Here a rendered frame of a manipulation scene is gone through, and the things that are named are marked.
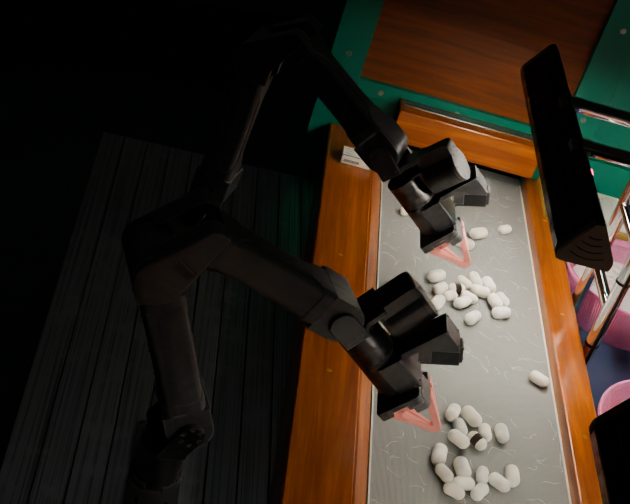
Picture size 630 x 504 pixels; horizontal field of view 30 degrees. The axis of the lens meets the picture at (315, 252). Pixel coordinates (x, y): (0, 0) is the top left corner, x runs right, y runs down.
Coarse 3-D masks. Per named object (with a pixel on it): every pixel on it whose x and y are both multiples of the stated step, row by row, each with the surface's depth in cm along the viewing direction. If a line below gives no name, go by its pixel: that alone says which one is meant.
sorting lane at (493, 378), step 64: (384, 192) 224; (512, 192) 238; (384, 256) 205; (512, 256) 217; (512, 320) 199; (448, 384) 180; (512, 384) 184; (384, 448) 164; (448, 448) 167; (512, 448) 171
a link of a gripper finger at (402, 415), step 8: (432, 392) 154; (432, 400) 153; (432, 408) 155; (400, 416) 155; (408, 416) 156; (416, 416) 157; (432, 416) 156; (416, 424) 157; (424, 424) 157; (432, 424) 158; (440, 424) 158; (432, 432) 158
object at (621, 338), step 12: (576, 264) 224; (576, 276) 211; (588, 300) 210; (588, 312) 212; (624, 312) 206; (588, 324) 213; (612, 324) 209; (624, 324) 208; (612, 336) 211; (624, 336) 210; (624, 348) 213
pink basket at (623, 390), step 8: (616, 384) 186; (624, 384) 188; (608, 392) 184; (616, 392) 187; (624, 392) 188; (600, 400) 182; (608, 400) 185; (616, 400) 188; (600, 408) 180; (608, 408) 186
